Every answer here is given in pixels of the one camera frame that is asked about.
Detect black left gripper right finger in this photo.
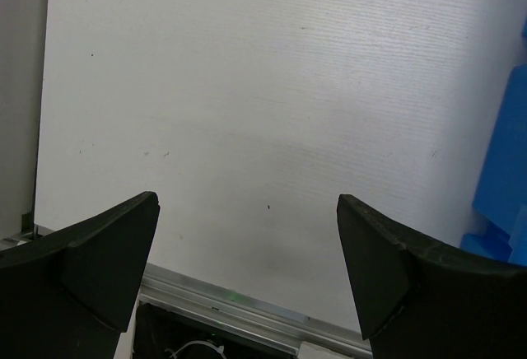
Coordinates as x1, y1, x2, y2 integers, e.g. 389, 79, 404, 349
337, 194, 526, 358

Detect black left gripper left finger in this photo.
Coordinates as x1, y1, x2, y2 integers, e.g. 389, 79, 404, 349
1, 191, 160, 358

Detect blue three-compartment plastic bin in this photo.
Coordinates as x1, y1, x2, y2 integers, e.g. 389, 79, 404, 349
459, 16, 527, 268

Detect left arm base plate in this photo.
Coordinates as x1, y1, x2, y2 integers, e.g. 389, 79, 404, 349
133, 304, 292, 359

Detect aluminium table edge rail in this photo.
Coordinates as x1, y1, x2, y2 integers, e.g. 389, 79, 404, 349
140, 264, 372, 358

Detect left side aluminium rail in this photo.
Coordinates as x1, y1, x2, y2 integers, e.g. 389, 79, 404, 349
1, 0, 48, 249

